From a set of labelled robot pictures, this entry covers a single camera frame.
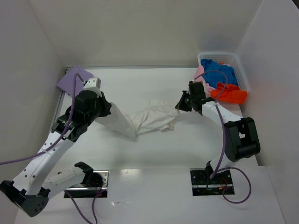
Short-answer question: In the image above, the white t shirt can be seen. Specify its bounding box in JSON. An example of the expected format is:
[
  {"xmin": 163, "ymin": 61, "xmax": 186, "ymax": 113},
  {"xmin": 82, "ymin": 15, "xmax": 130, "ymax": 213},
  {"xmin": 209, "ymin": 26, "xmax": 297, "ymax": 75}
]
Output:
[{"xmin": 95, "ymin": 100, "xmax": 180, "ymax": 138}]

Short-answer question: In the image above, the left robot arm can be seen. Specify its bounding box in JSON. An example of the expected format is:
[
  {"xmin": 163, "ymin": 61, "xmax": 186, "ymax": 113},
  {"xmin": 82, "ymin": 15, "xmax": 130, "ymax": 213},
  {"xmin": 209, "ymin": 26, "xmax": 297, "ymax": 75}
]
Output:
[{"xmin": 0, "ymin": 91, "xmax": 111, "ymax": 217}]

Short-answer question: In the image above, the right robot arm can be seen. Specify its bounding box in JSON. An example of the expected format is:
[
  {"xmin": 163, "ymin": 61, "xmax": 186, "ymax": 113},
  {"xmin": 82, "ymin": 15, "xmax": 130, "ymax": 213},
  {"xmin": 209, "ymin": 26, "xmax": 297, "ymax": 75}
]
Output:
[{"xmin": 175, "ymin": 81, "xmax": 261, "ymax": 179}]

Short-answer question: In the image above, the pink t shirt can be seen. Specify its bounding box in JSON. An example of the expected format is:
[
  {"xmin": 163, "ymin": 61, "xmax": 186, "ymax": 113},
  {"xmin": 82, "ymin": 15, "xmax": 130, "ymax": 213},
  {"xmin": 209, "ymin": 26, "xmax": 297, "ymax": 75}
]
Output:
[{"xmin": 193, "ymin": 65, "xmax": 215, "ymax": 94}]

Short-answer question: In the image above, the blue t shirt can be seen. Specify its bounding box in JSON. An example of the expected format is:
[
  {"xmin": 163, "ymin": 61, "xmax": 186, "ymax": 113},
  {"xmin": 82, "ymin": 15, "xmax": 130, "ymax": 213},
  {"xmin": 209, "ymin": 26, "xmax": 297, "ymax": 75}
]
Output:
[{"xmin": 200, "ymin": 59, "xmax": 238, "ymax": 88}]

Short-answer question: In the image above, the folded purple t shirt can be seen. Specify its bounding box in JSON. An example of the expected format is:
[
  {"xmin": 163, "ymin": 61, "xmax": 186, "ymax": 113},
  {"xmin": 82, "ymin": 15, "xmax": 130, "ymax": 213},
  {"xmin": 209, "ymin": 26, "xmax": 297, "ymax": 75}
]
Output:
[{"xmin": 56, "ymin": 66, "xmax": 94, "ymax": 97}]

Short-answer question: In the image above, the orange t shirt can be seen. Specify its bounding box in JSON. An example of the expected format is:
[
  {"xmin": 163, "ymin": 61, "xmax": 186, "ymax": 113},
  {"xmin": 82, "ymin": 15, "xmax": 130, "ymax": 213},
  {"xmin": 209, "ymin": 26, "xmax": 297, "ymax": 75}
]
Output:
[{"xmin": 210, "ymin": 83, "xmax": 248, "ymax": 104}]

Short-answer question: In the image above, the white plastic basket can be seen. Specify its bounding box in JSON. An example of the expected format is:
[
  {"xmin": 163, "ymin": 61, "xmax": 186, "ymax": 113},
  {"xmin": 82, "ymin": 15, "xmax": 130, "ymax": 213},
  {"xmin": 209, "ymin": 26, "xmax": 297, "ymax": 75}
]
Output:
[{"xmin": 197, "ymin": 51, "xmax": 251, "ymax": 93}]

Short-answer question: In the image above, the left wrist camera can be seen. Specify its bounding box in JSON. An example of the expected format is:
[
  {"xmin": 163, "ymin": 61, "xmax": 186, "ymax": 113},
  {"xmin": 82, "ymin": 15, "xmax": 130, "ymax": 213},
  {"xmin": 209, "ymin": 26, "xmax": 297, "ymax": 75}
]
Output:
[{"xmin": 84, "ymin": 77, "xmax": 101, "ymax": 90}]

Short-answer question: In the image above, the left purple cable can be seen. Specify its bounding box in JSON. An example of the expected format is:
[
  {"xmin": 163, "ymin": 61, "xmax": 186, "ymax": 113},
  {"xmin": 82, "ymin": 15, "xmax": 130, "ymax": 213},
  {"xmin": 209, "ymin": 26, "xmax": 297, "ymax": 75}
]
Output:
[{"xmin": 0, "ymin": 73, "xmax": 99, "ymax": 224}]

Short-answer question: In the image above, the purple cable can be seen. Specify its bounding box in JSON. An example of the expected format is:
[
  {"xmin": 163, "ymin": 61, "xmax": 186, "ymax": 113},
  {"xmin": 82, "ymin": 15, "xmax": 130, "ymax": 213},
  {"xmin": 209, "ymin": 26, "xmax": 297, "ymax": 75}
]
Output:
[
  {"xmin": 0, "ymin": 73, "xmax": 99, "ymax": 224},
  {"xmin": 200, "ymin": 70, "xmax": 252, "ymax": 205}
]

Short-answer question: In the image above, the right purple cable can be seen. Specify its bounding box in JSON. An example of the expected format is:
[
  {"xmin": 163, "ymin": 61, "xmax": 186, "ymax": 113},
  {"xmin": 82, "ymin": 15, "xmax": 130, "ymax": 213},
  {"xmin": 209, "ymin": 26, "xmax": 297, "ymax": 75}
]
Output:
[{"xmin": 200, "ymin": 70, "xmax": 252, "ymax": 205}]

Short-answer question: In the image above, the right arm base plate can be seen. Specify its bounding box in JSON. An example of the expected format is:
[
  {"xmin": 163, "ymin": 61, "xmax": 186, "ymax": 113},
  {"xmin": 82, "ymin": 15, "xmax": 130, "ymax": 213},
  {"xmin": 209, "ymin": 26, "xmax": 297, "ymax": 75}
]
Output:
[{"xmin": 190, "ymin": 168, "xmax": 235, "ymax": 196}]

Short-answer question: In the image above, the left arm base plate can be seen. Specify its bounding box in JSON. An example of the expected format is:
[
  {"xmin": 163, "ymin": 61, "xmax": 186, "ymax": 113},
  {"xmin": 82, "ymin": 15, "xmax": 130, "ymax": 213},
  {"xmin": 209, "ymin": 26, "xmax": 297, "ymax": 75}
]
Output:
[{"xmin": 66, "ymin": 170, "xmax": 109, "ymax": 198}]

